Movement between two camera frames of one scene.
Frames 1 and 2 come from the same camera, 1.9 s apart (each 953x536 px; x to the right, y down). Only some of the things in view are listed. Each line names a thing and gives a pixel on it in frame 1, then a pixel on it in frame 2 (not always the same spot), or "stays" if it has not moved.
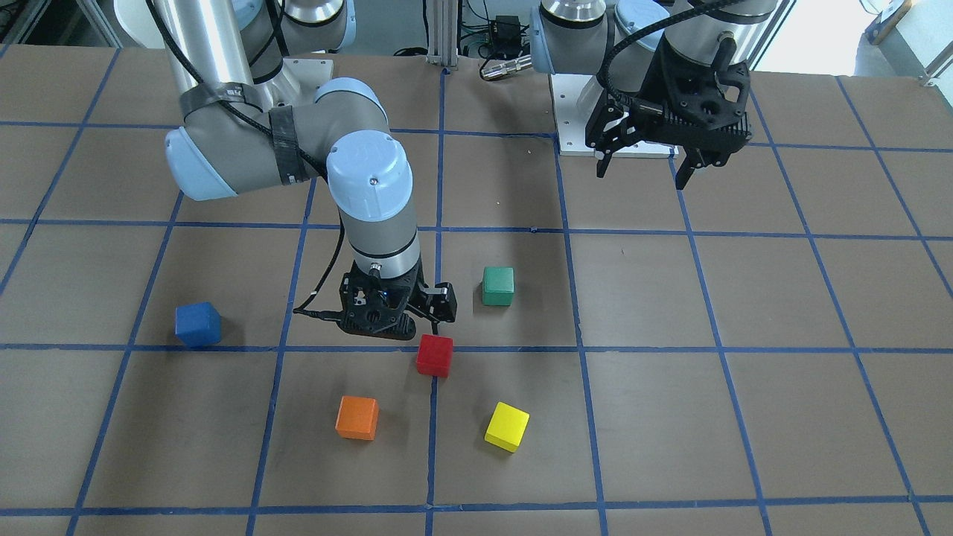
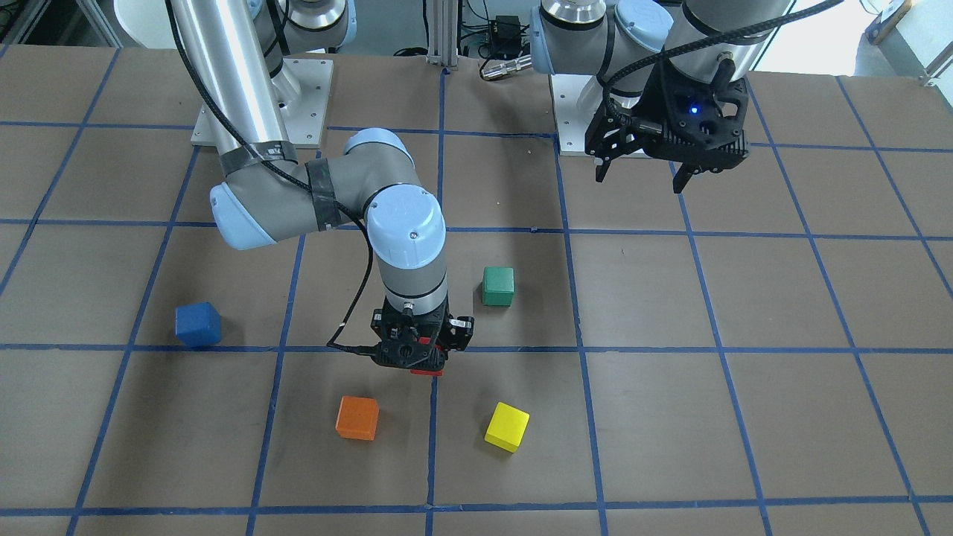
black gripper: (379, 307) to (406, 337)
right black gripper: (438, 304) to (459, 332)
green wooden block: (498, 286) stays
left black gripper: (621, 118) stays
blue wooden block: (198, 324) stays
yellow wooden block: (507, 427) stays
